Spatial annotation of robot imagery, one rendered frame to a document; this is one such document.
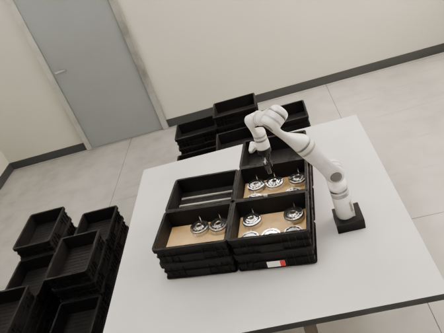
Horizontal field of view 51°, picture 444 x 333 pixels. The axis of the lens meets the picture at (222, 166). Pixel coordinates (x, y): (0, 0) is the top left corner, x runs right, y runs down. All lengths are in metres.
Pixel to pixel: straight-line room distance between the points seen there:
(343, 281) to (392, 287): 0.21
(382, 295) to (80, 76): 4.27
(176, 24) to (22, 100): 2.06
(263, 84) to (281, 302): 3.57
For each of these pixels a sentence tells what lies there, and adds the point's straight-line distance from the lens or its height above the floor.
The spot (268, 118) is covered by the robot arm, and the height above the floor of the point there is 1.43.
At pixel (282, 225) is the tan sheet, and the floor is 0.83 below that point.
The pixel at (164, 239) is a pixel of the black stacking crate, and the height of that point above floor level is 0.86.
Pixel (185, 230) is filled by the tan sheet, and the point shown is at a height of 0.83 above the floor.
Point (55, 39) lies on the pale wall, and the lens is 5.48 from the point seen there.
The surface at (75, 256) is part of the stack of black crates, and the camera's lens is 3.44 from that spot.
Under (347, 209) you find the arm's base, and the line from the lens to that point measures 2.40.
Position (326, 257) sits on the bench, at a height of 0.70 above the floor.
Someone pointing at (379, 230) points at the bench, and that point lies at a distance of 2.45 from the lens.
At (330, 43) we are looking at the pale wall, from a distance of 5.36.
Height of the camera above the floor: 2.39
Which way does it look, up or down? 32 degrees down
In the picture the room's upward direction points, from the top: 20 degrees counter-clockwise
